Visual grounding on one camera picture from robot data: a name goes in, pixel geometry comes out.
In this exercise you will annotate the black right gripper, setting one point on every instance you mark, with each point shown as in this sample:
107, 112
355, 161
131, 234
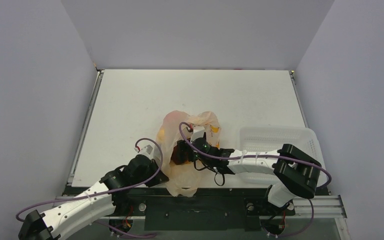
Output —
181, 151

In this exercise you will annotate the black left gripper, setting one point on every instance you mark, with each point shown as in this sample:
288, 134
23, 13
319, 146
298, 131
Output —
159, 178

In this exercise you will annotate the orange translucent plastic bag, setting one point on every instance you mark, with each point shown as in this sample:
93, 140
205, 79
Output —
185, 179

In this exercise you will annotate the dark red fake fruit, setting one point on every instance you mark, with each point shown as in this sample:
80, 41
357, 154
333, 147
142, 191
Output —
180, 155

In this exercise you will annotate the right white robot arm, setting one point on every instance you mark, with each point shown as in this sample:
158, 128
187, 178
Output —
297, 172

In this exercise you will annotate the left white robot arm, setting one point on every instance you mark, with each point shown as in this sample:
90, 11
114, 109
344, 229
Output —
103, 198

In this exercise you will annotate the yellow fake fruit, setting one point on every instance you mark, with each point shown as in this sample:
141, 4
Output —
161, 134

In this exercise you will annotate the white perforated plastic tray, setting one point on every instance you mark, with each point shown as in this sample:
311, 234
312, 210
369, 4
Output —
269, 138

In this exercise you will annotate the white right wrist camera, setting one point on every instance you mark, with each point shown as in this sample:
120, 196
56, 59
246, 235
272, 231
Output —
197, 132

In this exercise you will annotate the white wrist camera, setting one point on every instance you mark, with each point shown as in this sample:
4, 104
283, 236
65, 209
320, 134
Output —
147, 151
197, 132

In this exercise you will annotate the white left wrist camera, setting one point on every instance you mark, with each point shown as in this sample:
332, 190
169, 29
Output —
147, 151

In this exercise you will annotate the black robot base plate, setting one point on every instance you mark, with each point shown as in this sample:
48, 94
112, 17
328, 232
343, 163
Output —
210, 209

